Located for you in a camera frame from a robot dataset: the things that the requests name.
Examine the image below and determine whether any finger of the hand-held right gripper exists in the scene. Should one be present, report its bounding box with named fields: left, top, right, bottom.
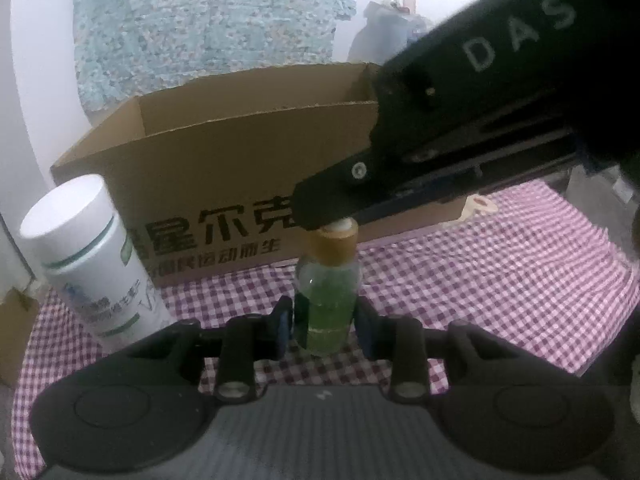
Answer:
left=291, top=147, right=482, bottom=233

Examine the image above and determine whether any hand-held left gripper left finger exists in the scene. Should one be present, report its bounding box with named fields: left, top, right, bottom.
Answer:
left=125, top=295, right=296, bottom=403

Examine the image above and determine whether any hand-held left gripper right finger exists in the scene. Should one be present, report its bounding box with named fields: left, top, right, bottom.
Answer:
left=355, top=297, right=506, bottom=403

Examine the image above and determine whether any clear bottle with green liquid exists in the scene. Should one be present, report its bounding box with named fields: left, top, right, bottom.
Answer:
left=294, top=217, right=362, bottom=358

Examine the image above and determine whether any brown cardboard box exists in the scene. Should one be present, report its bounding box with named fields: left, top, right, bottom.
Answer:
left=50, top=61, right=481, bottom=291

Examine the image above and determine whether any pink checkered bed sheet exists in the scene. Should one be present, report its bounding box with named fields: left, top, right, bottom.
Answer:
left=10, top=180, right=640, bottom=466

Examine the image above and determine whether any white bottle with green label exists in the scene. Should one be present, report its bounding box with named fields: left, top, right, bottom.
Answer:
left=19, top=174, right=173, bottom=356

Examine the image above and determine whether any blue patterned cloth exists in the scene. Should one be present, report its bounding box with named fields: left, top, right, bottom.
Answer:
left=72, top=0, right=357, bottom=113

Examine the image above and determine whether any small brown carton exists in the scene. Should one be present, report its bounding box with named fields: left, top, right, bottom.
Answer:
left=0, top=287, right=41, bottom=388

